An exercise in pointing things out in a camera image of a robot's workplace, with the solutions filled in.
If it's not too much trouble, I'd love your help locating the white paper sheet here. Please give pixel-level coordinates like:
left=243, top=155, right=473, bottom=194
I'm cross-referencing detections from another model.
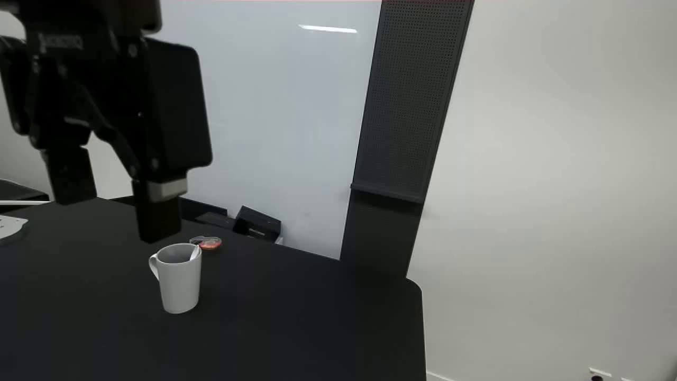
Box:
left=0, top=216, right=28, bottom=240

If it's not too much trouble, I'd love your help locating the dark grey wall pillar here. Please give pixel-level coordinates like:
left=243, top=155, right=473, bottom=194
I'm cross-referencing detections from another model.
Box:
left=340, top=0, right=477, bottom=277

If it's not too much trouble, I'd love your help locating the white glass whiteboard panel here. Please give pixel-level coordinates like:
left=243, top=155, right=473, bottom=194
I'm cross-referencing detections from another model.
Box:
left=160, top=0, right=381, bottom=259

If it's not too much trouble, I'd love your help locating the white ceramic mug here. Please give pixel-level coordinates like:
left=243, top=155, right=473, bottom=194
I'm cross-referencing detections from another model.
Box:
left=148, top=243, right=203, bottom=314

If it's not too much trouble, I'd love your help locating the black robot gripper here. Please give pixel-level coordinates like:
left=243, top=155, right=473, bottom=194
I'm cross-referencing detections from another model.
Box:
left=0, top=0, right=212, bottom=243

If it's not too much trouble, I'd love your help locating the small orange round object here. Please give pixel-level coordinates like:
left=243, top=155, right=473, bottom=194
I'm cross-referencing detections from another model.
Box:
left=188, top=236, right=223, bottom=252

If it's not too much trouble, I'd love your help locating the black box by whiteboard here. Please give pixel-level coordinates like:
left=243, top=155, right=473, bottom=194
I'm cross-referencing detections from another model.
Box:
left=233, top=206, right=281, bottom=242

